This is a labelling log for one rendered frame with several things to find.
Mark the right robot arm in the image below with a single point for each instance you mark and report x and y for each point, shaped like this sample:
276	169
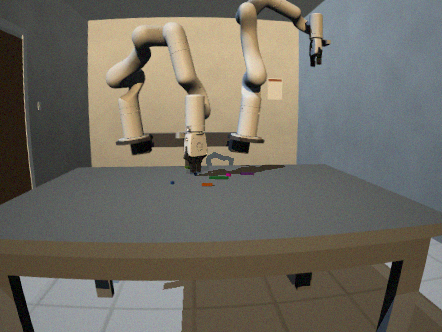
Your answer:
129	74

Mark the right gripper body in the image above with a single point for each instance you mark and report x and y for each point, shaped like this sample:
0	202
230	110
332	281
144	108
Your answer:
198	146

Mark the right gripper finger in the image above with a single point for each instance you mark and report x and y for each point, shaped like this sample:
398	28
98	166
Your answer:
198	162
191	161

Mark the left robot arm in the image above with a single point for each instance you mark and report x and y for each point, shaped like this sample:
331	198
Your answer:
256	74

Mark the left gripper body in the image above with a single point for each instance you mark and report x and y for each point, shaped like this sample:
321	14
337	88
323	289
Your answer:
314	44

